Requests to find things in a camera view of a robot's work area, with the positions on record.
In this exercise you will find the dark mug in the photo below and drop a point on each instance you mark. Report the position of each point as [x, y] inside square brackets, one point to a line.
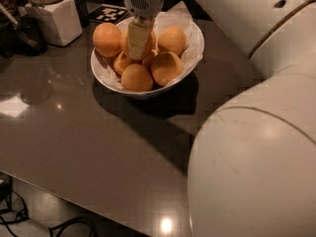
[82, 11]

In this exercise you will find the white ceramic bowl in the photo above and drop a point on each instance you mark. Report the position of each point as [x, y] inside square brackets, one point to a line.
[105, 73]

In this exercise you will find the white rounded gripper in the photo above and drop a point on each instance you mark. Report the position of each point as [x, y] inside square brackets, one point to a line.
[144, 3]

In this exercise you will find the white square jar base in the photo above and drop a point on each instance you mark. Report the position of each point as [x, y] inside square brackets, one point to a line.
[59, 22]

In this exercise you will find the small orange left middle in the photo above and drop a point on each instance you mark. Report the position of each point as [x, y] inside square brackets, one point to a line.
[121, 62]

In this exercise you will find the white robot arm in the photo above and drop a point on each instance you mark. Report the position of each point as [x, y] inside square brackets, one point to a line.
[252, 168]

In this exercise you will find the black white fiducial marker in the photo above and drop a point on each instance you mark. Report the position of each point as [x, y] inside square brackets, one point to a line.
[108, 14]

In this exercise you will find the orange at front right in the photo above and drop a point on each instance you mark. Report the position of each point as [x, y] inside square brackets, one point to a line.
[165, 67]

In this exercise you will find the large orange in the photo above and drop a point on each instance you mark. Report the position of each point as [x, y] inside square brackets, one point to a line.
[137, 43]

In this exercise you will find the orange at back right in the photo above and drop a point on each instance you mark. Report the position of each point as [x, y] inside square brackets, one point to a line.
[172, 39]

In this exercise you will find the orange at far left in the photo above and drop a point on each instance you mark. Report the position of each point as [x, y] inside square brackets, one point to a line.
[106, 39]

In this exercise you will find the small hidden orange centre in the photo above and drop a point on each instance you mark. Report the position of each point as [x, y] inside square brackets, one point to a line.
[149, 58]

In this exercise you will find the dark round pot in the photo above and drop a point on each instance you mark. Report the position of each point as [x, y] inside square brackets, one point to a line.
[27, 40]

